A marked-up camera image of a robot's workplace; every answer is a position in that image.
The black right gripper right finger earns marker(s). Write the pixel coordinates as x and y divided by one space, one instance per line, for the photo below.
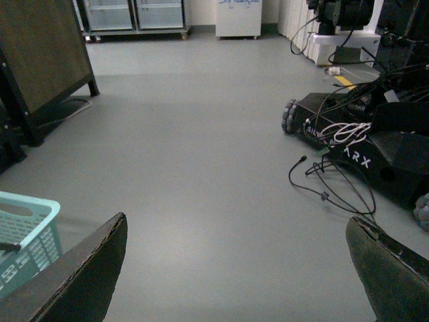
394 277

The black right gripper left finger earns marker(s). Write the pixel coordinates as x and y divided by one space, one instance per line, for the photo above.
79 285

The light blue plastic basket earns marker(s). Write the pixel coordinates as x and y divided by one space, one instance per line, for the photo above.
29 238

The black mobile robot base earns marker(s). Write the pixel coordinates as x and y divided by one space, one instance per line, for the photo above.
378 128

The glass door display cabinet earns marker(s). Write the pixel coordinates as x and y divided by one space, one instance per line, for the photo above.
101 19

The white box on feet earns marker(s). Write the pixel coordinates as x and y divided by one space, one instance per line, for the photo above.
238 18

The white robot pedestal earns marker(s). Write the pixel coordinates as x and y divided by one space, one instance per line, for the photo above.
346 24

